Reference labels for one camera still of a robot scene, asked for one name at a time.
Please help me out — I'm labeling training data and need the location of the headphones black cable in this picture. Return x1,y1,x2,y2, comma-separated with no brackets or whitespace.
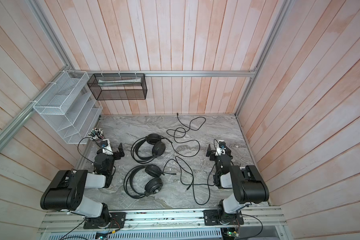
162,155,216,206
164,112,207,169

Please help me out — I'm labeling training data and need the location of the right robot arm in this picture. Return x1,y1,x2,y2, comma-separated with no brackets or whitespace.
204,141,270,226

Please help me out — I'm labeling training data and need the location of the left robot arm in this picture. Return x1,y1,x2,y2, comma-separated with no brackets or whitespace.
40,144,126,230

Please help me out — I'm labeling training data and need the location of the clear cup of pencils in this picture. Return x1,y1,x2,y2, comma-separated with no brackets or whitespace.
88,128,105,142

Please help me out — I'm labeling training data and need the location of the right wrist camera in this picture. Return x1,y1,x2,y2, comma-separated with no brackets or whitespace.
216,140,228,156

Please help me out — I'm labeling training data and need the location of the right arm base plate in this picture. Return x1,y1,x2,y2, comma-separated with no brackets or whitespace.
203,209,244,226

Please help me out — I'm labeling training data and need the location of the black mesh wall basket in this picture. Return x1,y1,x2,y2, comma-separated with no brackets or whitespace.
87,73,148,101

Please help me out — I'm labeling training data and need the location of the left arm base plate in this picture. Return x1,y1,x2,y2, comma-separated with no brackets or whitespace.
84,212,126,230

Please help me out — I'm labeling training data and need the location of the white wire mesh shelf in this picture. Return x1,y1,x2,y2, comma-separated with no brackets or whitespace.
34,71,103,145

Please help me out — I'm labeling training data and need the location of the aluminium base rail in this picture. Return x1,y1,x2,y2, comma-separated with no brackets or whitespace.
38,207,287,233

